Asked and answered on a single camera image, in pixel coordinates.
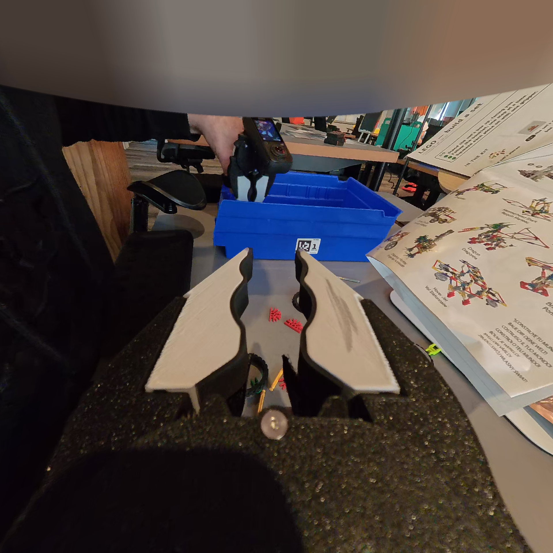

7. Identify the wooden desk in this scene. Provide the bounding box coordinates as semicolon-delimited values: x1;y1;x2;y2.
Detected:
166;123;400;173

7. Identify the black office chair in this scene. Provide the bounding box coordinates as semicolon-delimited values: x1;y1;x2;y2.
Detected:
156;139;223;204

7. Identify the blue plastic bin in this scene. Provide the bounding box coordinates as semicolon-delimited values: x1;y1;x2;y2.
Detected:
214;171;402;262

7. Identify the person's left hand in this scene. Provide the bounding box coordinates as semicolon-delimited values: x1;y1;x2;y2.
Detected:
188;113;247;171

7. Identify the white rounded board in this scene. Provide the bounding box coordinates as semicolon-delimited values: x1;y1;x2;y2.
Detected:
390;289;553;456

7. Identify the black perforated pad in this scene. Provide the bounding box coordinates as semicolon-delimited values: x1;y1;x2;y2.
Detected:
93;229;194;359

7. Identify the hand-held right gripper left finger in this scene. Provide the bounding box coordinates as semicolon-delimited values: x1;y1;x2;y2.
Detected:
145;247;254;414

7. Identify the wooden post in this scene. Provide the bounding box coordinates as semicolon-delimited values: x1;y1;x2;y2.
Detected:
62;139;133;262

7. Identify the grey metal pole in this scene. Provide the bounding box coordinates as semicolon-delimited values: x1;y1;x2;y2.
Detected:
372;108;409;192

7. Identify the light wooden board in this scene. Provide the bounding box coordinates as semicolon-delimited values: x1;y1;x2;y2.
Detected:
436;169;471;194

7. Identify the printed instruction sheet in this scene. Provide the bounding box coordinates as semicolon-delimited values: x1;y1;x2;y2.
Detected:
406;82;553;178

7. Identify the open instruction booklet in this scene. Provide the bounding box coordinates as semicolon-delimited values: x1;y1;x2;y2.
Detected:
366;147;553;417

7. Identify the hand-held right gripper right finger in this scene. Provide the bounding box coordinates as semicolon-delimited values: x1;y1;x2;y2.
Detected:
295;248;401;402

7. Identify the black chair armrest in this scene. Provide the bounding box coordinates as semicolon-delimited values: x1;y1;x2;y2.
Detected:
126;169;208;234

